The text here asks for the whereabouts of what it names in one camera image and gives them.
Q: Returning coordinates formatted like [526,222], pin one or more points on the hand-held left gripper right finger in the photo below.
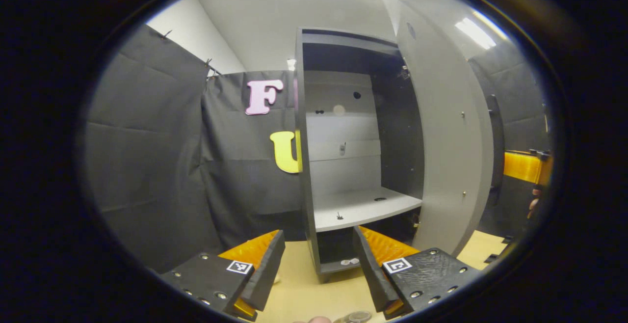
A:
[373,274]

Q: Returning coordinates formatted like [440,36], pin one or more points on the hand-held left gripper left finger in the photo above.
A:
[267,271]

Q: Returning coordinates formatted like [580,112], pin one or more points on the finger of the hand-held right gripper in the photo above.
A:
[520,166]

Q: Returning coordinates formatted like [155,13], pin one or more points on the clear plastic bottle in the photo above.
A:
[359,317]

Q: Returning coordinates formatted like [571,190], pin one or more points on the grey cabinet door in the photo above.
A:
[441,141]

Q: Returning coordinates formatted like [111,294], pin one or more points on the grey cabinet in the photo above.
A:
[343,166]

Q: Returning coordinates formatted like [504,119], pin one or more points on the grey cabinet shelf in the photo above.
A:
[363,207]

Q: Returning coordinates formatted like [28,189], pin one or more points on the black backdrop cloth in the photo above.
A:
[147,156]
[520,107]
[235,190]

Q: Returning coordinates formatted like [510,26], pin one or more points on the ceiling light panel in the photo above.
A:
[476,31]
[291,64]

